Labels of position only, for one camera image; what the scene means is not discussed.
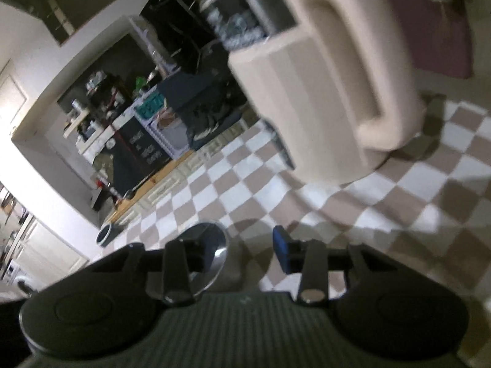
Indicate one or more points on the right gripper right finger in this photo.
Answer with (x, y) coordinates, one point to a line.
(309, 258)

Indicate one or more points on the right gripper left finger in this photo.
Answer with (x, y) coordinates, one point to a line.
(175, 281)

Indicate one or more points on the round steel bowl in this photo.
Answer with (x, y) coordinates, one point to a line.
(205, 246)

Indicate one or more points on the grey trash bin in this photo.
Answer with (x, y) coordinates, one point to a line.
(107, 234)

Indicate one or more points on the black have a nice day sign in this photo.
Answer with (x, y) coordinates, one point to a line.
(136, 156)

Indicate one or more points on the checkered tablecloth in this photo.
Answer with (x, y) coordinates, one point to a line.
(427, 206)

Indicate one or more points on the white kitchen cabinets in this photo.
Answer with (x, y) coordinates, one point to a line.
(38, 257)

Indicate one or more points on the white storage crate with sign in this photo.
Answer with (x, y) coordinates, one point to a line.
(161, 122)

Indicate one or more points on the beige electric kettle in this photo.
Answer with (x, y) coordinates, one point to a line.
(332, 78)

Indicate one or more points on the black hanging jacket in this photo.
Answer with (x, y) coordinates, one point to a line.
(181, 29)

